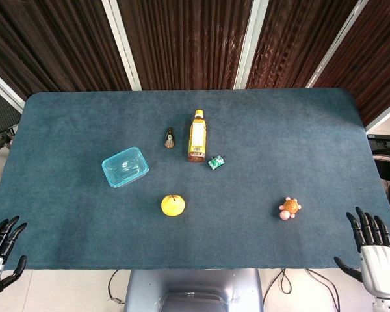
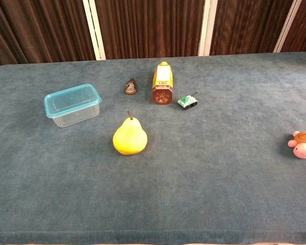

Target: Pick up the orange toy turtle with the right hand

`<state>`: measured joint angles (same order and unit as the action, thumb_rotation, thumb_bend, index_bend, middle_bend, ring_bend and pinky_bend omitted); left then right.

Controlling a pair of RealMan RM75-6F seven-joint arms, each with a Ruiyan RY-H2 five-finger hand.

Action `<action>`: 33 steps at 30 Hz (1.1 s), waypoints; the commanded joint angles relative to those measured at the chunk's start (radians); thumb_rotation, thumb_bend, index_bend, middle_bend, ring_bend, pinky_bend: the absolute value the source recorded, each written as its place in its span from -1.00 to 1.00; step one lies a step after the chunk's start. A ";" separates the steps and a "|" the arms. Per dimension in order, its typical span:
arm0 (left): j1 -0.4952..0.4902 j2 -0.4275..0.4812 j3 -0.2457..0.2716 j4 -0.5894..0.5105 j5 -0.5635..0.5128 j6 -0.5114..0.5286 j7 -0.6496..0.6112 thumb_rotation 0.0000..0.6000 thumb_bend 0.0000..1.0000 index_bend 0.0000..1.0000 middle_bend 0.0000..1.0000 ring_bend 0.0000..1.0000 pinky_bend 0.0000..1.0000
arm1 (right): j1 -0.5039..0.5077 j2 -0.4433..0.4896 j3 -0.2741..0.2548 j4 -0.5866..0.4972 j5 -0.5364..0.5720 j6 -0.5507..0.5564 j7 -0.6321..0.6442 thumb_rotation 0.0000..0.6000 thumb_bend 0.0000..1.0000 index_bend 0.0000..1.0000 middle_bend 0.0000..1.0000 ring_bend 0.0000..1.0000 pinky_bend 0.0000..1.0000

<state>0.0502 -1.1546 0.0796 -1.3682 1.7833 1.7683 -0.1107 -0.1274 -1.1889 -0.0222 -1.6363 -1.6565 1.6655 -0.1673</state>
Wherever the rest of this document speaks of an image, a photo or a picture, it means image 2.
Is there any orange-pink turtle toy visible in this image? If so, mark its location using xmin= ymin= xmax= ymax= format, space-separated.
xmin=287 ymin=130 xmax=306 ymax=159

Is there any yellow apple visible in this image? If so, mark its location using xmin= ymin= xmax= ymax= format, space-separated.
xmin=112 ymin=110 xmax=148 ymax=156

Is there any yellow-labelled tea bottle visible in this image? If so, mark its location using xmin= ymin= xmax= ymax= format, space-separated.
xmin=152 ymin=61 xmax=174 ymax=105

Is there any small green packet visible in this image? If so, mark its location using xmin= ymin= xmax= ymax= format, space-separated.
xmin=177 ymin=91 xmax=198 ymax=111

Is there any small dark brown figurine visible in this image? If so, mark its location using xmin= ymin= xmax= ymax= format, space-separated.
xmin=124 ymin=78 xmax=138 ymax=95

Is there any blue table cloth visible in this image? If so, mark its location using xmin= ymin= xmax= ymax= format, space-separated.
xmin=0 ymin=52 xmax=306 ymax=244

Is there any clear container with blue rim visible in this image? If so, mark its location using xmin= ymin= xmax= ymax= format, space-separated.
xmin=43 ymin=83 xmax=103 ymax=128

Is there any brown curtain panel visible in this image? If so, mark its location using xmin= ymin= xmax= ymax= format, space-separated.
xmin=209 ymin=0 xmax=295 ymax=56
xmin=0 ymin=0 xmax=96 ymax=70
xmin=280 ymin=0 xmax=306 ymax=53
xmin=94 ymin=0 xmax=207 ymax=60

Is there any white frame post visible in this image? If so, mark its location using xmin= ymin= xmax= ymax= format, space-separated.
xmin=82 ymin=0 xmax=107 ymax=61
xmin=198 ymin=0 xmax=219 ymax=57
xmin=273 ymin=0 xmax=302 ymax=53

